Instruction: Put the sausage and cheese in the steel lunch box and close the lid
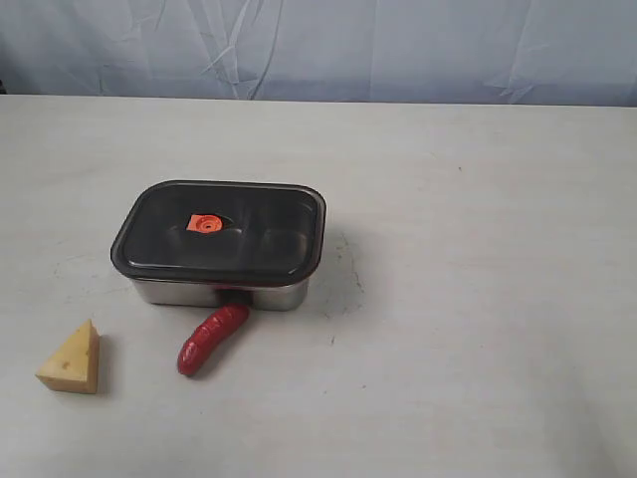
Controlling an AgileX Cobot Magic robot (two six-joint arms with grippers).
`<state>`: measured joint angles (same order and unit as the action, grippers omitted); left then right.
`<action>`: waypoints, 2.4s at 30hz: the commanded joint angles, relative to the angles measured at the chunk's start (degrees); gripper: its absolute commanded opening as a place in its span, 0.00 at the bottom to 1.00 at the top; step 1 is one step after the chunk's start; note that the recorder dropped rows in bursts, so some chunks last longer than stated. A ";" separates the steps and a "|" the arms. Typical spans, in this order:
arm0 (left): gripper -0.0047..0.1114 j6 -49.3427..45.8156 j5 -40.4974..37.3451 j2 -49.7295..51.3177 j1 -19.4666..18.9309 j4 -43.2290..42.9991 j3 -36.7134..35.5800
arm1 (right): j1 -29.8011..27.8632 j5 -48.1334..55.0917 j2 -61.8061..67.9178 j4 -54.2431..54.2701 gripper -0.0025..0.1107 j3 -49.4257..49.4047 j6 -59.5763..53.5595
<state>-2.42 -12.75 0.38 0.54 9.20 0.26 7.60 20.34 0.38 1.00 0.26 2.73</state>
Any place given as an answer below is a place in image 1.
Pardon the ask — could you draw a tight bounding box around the stainless steel lunch box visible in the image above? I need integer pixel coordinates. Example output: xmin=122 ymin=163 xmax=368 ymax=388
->
xmin=131 ymin=279 xmax=310 ymax=312

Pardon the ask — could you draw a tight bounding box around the dark transparent lunch box lid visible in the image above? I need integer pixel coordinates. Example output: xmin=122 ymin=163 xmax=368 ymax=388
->
xmin=110 ymin=180 xmax=326 ymax=288

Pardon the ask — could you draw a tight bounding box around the red toy sausage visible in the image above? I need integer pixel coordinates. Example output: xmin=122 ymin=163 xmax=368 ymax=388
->
xmin=177 ymin=304 xmax=250 ymax=376

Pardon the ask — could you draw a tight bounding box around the yellow toy cheese wedge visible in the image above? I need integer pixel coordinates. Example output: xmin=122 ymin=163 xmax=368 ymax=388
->
xmin=35 ymin=319 xmax=101 ymax=394

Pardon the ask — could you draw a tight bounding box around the grey-blue backdrop cloth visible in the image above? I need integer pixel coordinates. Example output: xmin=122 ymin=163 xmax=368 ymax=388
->
xmin=1 ymin=1 xmax=636 ymax=107

